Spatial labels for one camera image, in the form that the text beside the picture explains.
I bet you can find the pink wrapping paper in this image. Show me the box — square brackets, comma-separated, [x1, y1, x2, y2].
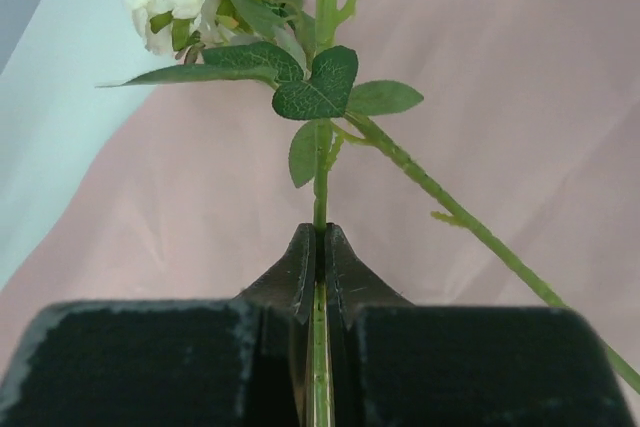
[0, 0, 640, 427]

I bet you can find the white rose stem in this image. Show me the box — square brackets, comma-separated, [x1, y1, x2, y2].
[124, 0, 423, 426]

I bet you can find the pink bud flower stem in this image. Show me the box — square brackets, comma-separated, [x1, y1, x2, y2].
[329, 111, 640, 396]

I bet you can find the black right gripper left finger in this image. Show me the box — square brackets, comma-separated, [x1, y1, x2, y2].
[1, 224, 316, 426]

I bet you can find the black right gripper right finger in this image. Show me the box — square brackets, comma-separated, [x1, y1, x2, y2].
[324, 225, 630, 426]

